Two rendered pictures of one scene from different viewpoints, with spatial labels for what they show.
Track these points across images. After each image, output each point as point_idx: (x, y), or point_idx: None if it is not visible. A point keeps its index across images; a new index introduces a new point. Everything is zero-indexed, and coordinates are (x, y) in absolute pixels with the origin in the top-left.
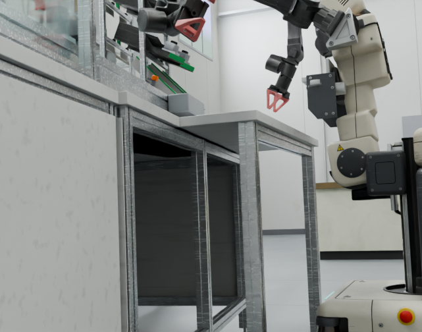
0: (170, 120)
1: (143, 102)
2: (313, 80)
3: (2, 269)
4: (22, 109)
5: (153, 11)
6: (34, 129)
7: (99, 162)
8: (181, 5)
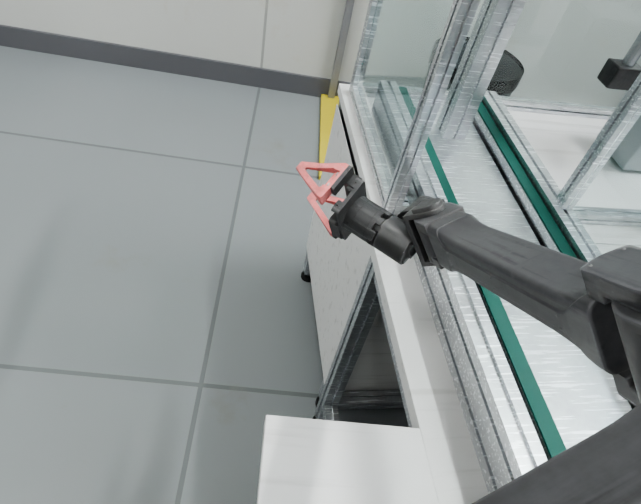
0: (401, 380)
1: (379, 276)
2: None
3: (325, 208)
4: (343, 158)
5: (415, 202)
6: None
7: (355, 251)
8: (444, 252)
